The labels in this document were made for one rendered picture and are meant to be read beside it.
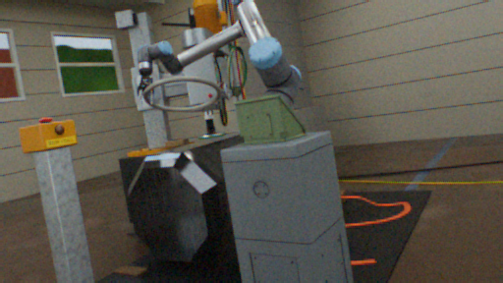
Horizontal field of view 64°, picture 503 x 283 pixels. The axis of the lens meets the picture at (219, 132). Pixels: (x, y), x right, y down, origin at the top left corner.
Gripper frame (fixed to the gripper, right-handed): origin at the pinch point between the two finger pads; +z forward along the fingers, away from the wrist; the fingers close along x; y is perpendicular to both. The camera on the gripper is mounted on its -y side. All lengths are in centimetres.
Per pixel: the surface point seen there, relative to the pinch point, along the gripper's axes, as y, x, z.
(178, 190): -32, 24, 47
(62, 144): 100, -39, 60
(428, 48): -217, 487, -214
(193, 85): -45, 42, -36
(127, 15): -91, -3, -127
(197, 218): -29, 35, 67
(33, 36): -570, -154, -395
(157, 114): -125, 27, -45
